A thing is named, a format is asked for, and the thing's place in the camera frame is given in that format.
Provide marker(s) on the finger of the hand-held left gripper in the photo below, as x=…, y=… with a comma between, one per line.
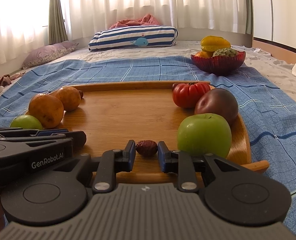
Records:
x=78, y=138
x=53, y=132

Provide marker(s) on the wooden tray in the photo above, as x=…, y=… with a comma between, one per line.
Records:
x=128, y=115

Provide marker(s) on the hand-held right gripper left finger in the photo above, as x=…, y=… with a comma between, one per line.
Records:
x=131, y=156

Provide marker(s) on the wooden bed frame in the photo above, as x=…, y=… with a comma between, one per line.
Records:
x=270, y=47

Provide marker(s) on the large green apple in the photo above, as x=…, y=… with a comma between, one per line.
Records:
x=25, y=123

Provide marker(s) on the white wardrobe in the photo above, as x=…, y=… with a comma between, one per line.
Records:
x=282, y=10

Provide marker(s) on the pink brown garment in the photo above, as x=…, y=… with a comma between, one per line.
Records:
x=0, y=80

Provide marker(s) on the green custard apple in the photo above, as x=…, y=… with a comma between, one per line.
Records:
x=225, y=52

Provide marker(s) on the pink crumpled blanket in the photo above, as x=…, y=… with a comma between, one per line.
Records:
x=143, y=21

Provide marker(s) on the small orange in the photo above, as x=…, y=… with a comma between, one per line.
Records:
x=45, y=111

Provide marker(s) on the striped whale pillow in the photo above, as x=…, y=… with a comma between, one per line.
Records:
x=128, y=36

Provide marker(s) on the red ribbed tomato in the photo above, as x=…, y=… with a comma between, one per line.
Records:
x=187, y=95

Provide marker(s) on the grey green drape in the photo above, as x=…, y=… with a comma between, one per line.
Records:
x=249, y=10
x=56, y=17

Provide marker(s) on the red glass bowl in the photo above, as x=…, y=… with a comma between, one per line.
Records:
x=217, y=65

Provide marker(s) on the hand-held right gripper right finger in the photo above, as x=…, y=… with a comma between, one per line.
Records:
x=162, y=156

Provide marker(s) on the dark purple plum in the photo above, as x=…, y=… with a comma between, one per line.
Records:
x=217, y=102

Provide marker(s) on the yellow starfruit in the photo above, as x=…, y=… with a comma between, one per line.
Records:
x=214, y=43

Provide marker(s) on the small orange persimmon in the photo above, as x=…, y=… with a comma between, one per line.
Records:
x=202, y=55

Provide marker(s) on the small green apple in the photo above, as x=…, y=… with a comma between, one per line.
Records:
x=204, y=135

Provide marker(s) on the large orange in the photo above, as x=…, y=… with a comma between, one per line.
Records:
x=68, y=98

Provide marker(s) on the sheer white curtain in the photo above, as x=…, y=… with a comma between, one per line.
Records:
x=113, y=0

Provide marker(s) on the purple floral pillow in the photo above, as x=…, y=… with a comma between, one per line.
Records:
x=48, y=53

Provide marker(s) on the blue checked blanket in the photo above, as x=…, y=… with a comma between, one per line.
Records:
x=270, y=120

